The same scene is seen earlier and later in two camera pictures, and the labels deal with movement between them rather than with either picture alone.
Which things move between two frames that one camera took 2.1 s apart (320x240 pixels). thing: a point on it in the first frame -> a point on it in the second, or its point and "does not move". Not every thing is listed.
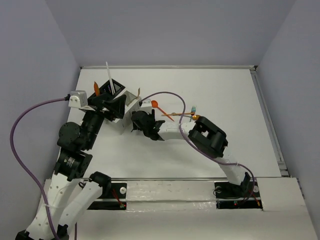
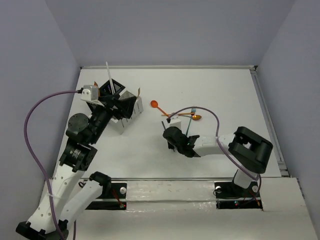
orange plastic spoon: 155,104 does not move
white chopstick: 110,80 does not move
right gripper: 152,116 -> 170,145
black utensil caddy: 106,88 does not move
